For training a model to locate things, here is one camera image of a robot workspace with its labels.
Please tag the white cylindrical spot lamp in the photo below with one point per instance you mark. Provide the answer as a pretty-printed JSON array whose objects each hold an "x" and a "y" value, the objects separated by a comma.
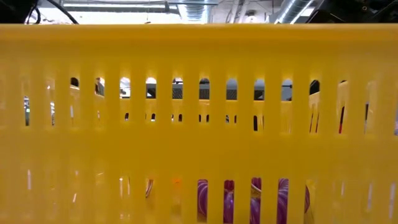
[{"x": 314, "y": 88}]

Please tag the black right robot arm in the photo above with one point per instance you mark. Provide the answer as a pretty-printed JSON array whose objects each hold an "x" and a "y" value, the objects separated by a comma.
[{"x": 351, "y": 12}]

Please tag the yellow slotted plastic basket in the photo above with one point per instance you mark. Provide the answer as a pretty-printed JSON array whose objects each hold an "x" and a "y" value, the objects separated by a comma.
[{"x": 199, "y": 149}]

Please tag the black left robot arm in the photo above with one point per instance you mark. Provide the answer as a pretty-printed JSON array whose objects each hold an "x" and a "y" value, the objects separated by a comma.
[{"x": 15, "y": 11}]

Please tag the silver ventilation duct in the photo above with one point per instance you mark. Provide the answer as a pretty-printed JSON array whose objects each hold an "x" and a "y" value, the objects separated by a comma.
[{"x": 290, "y": 11}]

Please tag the purple striped ball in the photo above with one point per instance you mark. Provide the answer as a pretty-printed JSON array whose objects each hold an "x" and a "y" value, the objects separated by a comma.
[{"x": 202, "y": 199}]

